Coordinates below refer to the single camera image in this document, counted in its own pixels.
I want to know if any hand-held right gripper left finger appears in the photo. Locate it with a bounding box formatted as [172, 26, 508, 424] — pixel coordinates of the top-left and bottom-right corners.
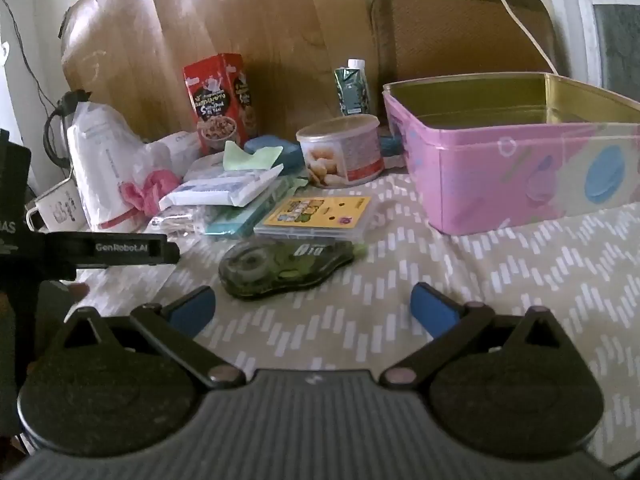
[62, 285, 246, 389]

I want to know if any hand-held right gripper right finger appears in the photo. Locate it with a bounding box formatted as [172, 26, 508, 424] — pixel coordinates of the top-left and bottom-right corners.
[381, 282, 576, 389]

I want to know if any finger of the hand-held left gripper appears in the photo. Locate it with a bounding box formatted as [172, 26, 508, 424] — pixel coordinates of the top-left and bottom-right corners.
[159, 234, 181, 266]

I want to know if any clear cotton swab bag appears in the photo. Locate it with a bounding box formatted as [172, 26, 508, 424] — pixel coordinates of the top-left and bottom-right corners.
[150, 207, 221, 238]

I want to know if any pink scrunchie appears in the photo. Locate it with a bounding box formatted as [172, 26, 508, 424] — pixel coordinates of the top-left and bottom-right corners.
[120, 170, 181, 213]

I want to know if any teal tissue pack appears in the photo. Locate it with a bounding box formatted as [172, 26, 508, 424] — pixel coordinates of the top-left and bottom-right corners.
[205, 177, 296, 238]

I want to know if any white tissue packet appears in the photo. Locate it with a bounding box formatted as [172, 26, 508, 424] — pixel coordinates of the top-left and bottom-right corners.
[159, 166, 285, 208]

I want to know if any green correction tape dispenser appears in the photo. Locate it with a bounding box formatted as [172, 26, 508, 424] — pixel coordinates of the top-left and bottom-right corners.
[218, 239, 357, 302]

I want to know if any pale green cloth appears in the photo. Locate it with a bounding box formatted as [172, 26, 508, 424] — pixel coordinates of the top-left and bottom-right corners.
[222, 141, 283, 173]

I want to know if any pink tin box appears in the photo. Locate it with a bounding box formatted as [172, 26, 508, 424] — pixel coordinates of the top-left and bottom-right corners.
[382, 72, 640, 236]

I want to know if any yellow card box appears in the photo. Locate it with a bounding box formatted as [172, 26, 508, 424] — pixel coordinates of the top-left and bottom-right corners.
[253, 195, 375, 246]

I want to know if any white mug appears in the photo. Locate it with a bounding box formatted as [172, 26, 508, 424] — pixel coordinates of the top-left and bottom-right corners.
[25, 177, 88, 233]

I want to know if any beige zigzag tablecloth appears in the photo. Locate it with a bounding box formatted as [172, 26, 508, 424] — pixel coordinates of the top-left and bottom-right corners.
[0, 160, 640, 466]

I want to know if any white plastic wrapped pack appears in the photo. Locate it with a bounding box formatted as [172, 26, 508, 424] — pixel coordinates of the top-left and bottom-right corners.
[67, 101, 151, 233]

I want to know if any crumpled white plastic bag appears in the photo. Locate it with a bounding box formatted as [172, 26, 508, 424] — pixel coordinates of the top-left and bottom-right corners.
[145, 130, 202, 181]

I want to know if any red cereal box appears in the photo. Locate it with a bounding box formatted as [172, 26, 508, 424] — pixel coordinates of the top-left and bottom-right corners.
[182, 53, 258, 156]

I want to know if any round nut can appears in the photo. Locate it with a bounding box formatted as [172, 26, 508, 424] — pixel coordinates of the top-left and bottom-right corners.
[296, 114, 387, 189]

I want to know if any green drink carton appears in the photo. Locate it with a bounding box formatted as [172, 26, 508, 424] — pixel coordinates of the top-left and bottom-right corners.
[334, 57, 372, 117]

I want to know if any large brown cardboard sheet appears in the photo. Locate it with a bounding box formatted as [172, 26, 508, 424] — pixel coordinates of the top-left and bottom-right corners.
[60, 0, 381, 156]

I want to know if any brown board right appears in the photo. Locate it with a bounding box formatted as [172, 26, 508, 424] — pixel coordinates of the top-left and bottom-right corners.
[371, 0, 558, 111]

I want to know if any frosted glass window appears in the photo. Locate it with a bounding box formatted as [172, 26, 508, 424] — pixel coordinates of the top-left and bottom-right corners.
[542, 0, 640, 92]

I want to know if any thin black cable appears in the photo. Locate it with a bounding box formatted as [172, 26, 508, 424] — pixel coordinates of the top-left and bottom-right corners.
[0, 0, 57, 111]

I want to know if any white power cable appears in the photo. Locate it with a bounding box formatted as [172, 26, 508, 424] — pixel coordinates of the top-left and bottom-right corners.
[470, 0, 558, 76]

